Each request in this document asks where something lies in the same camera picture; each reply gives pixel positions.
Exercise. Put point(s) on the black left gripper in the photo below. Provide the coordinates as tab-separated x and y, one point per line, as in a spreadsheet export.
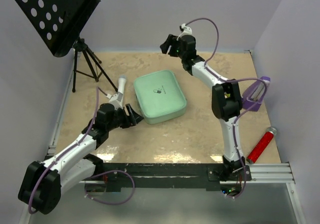
132	120

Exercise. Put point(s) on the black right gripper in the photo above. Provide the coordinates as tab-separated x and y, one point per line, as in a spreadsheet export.
172	41

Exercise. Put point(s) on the mint green medicine case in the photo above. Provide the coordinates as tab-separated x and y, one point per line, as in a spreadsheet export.
159	97

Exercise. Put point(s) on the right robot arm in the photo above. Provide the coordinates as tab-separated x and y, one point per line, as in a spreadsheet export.
226	99

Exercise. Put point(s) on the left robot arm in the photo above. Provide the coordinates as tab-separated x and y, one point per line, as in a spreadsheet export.
45	182

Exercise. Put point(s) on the white plastic tube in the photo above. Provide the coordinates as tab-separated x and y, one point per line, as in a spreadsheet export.
121	83

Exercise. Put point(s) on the purple metronome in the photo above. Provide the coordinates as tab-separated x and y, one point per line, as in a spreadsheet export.
253	96

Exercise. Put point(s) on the black music stand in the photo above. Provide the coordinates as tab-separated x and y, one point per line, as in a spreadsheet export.
59	24

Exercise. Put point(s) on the red silver flashlight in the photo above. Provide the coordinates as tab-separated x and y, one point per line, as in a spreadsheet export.
265	140

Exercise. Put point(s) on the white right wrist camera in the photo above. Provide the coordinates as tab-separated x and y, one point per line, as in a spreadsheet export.
184	30

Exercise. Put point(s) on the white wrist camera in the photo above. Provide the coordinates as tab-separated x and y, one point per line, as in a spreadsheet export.
184	30
116	100

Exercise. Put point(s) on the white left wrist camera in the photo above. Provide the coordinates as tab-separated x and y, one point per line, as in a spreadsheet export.
116	100

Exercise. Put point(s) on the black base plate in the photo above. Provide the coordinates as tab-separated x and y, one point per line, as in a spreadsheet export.
208	176

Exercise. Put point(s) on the aluminium rail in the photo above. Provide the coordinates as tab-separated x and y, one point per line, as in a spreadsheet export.
261	173

